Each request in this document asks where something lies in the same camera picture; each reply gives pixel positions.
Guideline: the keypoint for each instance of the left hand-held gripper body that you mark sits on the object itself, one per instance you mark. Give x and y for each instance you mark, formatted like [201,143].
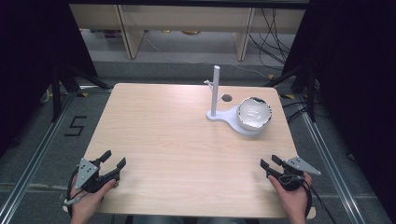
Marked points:
[88,174]

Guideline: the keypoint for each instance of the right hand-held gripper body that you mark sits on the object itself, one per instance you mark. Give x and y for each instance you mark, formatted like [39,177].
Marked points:
[292,179]

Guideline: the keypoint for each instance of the person's right hand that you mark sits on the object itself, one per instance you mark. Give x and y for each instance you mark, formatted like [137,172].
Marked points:
[292,202]

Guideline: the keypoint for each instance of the person's left hand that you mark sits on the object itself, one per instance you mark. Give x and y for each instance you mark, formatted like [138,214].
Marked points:
[87,203]

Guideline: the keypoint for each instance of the white bowl with dark rim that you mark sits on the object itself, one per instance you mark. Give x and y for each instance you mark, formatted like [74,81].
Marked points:
[253,113]

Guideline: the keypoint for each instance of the yellow floor tape piece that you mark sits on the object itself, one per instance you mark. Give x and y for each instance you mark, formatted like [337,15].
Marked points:
[288,96]
[82,94]

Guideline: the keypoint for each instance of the black metal stand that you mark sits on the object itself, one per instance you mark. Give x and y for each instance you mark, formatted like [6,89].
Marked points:
[309,93]
[57,93]

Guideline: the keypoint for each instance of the small dark round disc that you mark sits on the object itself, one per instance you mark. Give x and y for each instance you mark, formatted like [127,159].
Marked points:
[226,98]

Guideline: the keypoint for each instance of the white stand with pole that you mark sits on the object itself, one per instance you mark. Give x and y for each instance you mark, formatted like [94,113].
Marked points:
[214,93]

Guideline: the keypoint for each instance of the black curtain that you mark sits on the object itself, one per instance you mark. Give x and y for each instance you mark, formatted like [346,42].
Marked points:
[358,77]
[31,62]

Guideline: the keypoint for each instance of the beige wooden desk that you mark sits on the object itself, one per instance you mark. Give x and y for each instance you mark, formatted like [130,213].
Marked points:
[186,18]

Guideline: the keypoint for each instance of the aluminium floor rail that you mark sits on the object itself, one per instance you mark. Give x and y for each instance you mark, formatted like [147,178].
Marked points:
[34,161]
[330,161]

